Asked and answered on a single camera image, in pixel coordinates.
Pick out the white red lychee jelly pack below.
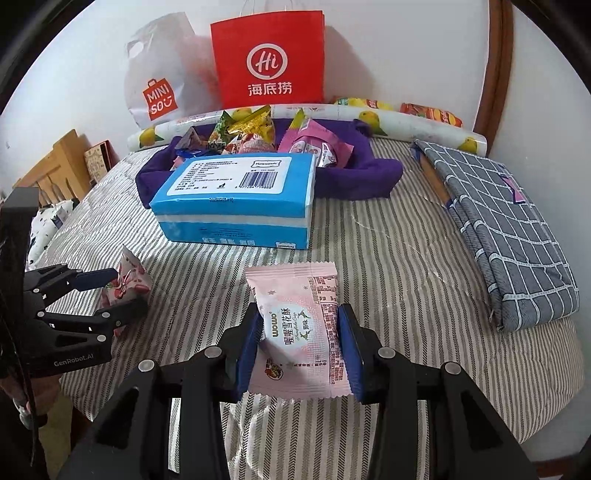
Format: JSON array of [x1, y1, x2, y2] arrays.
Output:
[[97, 246, 153, 338]]

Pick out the pink womo nougat pack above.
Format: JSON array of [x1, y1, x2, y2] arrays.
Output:
[[245, 262, 352, 400]]

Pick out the dark blue snack pack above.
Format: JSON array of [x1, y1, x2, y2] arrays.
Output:
[[175, 147, 211, 159]]

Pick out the white red small sachet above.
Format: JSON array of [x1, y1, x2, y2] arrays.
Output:
[[176, 126, 207, 151]]

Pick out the green triangular snack pack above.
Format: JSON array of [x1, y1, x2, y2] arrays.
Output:
[[207, 111, 235, 152]]

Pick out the yellow crispy snack pack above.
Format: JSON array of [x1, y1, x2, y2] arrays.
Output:
[[228, 105, 276, 144]]

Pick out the pink yellow candy bag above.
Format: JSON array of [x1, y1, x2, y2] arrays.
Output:
[[277, 109, 353, 168]]

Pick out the person's left hand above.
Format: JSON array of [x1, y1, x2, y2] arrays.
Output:
[[1, 374, 62, 429]]

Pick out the white black dotted pillow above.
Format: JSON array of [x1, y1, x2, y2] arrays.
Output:
[[26, 199, 78, 270]]

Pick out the patterned book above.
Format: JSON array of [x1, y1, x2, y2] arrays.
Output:
[[83, 140, 119, 186]]

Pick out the grey checked folded cloth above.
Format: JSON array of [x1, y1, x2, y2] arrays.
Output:
[[414, 140, 580, 332]]

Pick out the lemon print rolled mat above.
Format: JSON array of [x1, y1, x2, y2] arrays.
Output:
[[126, 103, 489, 157]]

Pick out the blue tissue pack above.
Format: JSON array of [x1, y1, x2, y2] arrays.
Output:
[[150, 153, 315, 250]]

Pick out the white Miniso plastic bag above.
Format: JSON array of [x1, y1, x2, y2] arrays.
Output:
[[124, 12, 221, 129]]

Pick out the purple towel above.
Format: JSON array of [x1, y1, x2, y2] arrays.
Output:
[[135, 119, 404, 208]]

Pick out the red Haidilao paper bag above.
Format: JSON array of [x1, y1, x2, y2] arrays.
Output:
[[211, 10, 325, 109]]

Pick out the orange chips bag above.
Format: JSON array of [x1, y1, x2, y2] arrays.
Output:
[[400, 103, 463, 128]]

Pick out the yellow chips bag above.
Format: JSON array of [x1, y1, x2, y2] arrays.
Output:
[[332, 97, 396, 111]]

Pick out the brown wooden door frame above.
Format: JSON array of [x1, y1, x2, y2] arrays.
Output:
[[474, 0, 514, 152]]

